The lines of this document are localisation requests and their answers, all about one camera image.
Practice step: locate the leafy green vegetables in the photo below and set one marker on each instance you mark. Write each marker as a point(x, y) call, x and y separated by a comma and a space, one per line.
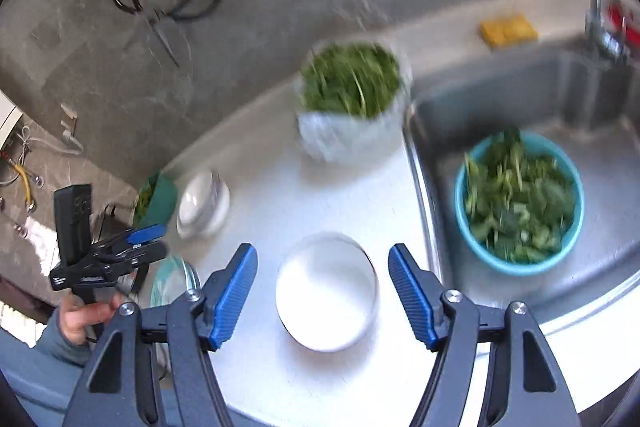
point(144, 199)
point(520, 202)

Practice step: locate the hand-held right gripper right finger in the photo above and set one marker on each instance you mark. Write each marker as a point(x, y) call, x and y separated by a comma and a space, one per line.
point(410, 292)

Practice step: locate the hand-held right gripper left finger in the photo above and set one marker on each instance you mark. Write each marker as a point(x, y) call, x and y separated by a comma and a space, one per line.
point(232, 302)

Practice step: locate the teal plastic basket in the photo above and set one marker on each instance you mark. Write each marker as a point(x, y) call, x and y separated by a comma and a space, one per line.
point(162, 204)

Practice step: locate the person's left forearm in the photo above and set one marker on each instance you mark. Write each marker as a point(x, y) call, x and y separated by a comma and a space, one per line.
point(52, 349)

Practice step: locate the person's left hand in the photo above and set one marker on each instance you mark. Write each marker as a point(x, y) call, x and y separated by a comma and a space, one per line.
point(82, 319)

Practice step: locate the large teal rimmed floral plate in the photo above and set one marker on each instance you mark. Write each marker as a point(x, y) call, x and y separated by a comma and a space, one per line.
point(172, 282)

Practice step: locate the white bowl of greens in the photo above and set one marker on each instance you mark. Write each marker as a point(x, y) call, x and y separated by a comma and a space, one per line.
point(350, 107)

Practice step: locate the person's blue clothing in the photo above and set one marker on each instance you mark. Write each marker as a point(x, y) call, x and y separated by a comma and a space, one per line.
point(35, 392)

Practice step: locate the red and white bottle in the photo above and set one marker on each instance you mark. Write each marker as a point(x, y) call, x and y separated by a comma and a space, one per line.
point(625, 17)

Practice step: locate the blue basin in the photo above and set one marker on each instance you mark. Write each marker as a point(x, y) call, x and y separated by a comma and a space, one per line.
point(467, 237)

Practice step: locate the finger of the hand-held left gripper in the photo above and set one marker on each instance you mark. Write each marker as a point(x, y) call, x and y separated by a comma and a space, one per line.
point(145, 253)
point(147, 233)

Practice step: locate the stainless steel sink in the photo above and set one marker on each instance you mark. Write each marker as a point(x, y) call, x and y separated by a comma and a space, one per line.
point(590, 297)

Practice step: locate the yellow sponge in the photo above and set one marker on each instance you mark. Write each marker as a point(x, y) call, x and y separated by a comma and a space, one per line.
point(507, 32)

